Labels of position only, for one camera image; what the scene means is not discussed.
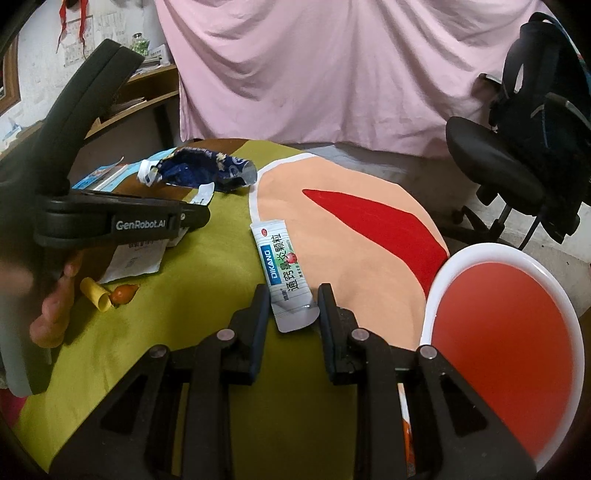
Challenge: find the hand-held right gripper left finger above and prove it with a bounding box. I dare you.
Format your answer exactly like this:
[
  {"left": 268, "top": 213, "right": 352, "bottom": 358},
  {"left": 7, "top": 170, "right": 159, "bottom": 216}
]
[{"left": 48, "top": 284, "right": 271, "bottom": 480}]

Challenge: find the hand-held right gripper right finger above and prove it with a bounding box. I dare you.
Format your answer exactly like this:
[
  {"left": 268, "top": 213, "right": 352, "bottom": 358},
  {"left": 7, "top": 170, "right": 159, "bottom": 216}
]
[{"left": 316, "top": 282, "right": 539, "bottom": 480}]

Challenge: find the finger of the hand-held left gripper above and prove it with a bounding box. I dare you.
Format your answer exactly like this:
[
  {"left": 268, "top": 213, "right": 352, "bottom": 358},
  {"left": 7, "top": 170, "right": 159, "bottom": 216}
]
[{"left": 178, "top": 203, "right": 211, "bottom": 238}]

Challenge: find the blue foil wrapper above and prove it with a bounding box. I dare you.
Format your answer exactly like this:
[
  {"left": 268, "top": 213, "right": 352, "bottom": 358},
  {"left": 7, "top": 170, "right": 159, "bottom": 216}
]
[{"left": 139, "top": 147, "right": 257, "bottom": 193}]

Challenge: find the white paper leaflet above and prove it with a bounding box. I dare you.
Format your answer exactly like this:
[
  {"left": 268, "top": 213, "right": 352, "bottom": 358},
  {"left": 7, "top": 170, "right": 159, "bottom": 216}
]
[{"left": 99, "top": 231, "right": 185, "bottom": 284}]

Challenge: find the white green medicine sachet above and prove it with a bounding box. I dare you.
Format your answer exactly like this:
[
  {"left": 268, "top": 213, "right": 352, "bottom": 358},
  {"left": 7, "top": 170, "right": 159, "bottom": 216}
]
[{"left": 249, "top": 220, "right": 320, "bottom": 334}]

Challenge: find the yellow tube piece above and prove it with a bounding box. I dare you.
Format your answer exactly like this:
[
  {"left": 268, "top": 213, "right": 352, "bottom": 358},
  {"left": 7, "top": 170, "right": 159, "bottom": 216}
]
[{"left": 79, "top": 276, "right": 112, "bottom": 312}]

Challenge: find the orange peel bit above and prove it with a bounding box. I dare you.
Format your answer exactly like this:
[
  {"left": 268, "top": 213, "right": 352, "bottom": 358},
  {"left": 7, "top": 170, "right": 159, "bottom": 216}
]
[{"left": 110, "top": 284, "right": 140, "bottom": 306}]

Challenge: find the red plastic bucket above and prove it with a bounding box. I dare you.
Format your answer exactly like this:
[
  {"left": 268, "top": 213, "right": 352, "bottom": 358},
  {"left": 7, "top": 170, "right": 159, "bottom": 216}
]
[{"left": 418, "top": 244, "right": 583, "bottom": 474}]

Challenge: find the person's left hand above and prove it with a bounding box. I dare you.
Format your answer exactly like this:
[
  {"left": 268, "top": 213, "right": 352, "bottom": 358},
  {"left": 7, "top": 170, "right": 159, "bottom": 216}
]
[{"left": 28, "top": 261, "right": 79, "bottom": 349}]

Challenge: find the colourful picture book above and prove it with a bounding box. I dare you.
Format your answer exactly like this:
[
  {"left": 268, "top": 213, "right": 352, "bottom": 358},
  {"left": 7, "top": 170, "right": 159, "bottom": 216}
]
[{"left": 71, "top": 157, "right": 153, "bottom": 192}]

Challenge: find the multicoloured patchwork blanket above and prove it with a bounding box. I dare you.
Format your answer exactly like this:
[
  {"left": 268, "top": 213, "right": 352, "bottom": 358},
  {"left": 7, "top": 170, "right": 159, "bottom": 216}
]
[{"left": 9, "top": 138, "right": 451, "bottom": 480}]

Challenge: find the wooden shelf desk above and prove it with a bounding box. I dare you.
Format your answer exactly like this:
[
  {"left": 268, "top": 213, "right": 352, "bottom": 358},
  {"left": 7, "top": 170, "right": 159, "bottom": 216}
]
[{"left": 0, "top": 62, "right": 181, "bottom": 158}]

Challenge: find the pink hanging sheet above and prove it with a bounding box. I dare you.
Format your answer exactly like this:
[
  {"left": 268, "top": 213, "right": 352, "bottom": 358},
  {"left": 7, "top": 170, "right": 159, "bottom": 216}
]
[{"left": 154, "top": 0, "right": 550, "bottom": 160}]

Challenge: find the red hanging scarf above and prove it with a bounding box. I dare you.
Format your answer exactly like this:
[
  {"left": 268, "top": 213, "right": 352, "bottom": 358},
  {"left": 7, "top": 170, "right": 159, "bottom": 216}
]
[{"left": 58, "top": 0, "right": 90, "bottom": 47}]

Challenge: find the black office chair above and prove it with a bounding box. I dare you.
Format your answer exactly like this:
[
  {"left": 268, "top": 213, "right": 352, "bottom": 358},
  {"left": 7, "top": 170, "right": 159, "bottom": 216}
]
[{"left": 445, "top": 71, "right": 591, "bottom": 250}]

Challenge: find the dark blue backpack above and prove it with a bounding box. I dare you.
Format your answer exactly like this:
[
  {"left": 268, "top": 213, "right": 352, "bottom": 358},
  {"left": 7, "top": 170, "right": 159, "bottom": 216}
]
[{"left": 489, "top": 11, "right": 591, "bottom": 153}]

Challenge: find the white wall calendar sheet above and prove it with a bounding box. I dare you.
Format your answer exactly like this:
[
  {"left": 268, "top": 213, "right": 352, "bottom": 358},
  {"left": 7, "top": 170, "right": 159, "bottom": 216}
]
[{"left": 65, "top": 11, "right": 121, "bottom": 68}]

